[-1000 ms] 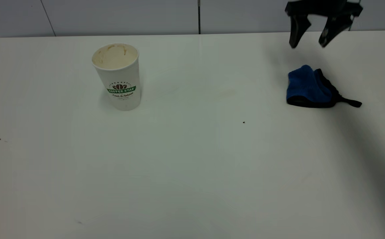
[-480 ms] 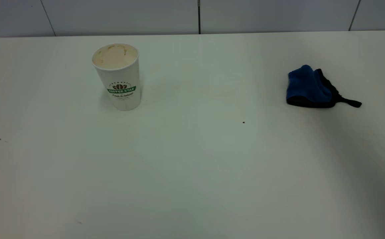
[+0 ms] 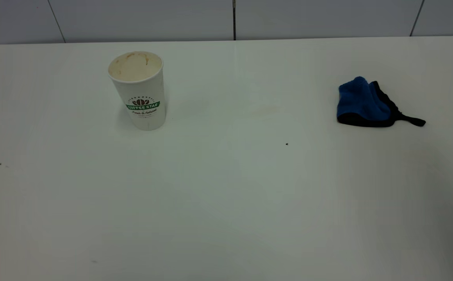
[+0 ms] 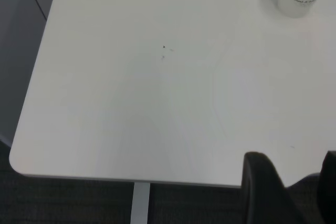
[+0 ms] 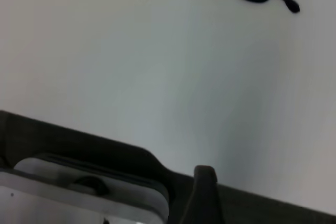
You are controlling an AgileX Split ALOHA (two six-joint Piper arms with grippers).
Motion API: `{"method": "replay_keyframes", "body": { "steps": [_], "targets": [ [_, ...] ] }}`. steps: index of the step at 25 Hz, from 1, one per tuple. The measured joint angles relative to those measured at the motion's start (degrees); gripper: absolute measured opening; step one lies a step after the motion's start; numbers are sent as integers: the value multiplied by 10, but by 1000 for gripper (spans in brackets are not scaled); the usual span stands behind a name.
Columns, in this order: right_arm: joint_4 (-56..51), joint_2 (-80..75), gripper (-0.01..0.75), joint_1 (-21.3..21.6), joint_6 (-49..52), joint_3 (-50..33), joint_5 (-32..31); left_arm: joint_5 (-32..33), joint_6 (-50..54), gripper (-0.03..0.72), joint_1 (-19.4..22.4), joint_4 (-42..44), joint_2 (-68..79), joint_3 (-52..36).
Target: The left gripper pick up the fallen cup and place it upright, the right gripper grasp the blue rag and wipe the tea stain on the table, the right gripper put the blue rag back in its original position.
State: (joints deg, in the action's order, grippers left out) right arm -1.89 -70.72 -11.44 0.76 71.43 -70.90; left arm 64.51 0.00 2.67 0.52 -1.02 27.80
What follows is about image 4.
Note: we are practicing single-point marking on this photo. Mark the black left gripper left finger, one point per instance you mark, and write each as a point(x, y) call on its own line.
point(262, 195)

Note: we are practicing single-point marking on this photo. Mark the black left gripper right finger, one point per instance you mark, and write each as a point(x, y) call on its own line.
point(329, 190)

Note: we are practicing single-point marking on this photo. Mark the light grey table leg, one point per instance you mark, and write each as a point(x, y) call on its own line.
point(140, 203)

